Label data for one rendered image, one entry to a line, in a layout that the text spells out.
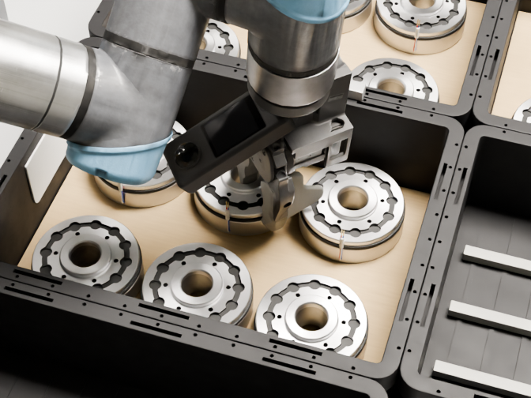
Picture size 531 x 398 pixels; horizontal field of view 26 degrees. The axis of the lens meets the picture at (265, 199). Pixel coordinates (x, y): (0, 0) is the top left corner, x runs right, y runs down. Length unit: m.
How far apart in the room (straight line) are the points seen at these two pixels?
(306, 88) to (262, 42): 0.06
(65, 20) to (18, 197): 0.50
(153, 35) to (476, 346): 0.42
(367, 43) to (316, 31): 0.45
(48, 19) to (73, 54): 0.69
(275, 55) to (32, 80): 0.19
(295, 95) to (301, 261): 0.24
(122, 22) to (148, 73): 0.04
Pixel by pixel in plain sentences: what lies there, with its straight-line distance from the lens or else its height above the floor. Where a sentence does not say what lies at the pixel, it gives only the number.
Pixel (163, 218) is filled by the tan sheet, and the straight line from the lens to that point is 1.15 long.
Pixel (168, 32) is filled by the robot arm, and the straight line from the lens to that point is 0.89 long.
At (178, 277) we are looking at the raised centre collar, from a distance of 1.06.
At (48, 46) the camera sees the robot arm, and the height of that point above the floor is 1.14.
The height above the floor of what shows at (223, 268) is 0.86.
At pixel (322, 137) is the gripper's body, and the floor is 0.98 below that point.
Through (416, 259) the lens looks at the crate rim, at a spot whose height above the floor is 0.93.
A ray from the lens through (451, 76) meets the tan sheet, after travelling 1.30.
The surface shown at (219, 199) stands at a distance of 1.13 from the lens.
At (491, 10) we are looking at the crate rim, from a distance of 1.23.
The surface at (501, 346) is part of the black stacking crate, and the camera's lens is 1.09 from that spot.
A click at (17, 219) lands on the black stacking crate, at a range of 1.12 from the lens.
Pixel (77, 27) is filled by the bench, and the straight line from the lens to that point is 1.55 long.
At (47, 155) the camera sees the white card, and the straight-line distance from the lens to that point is 1.14.
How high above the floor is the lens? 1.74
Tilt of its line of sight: 51 degrees down
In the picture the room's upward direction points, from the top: straight up
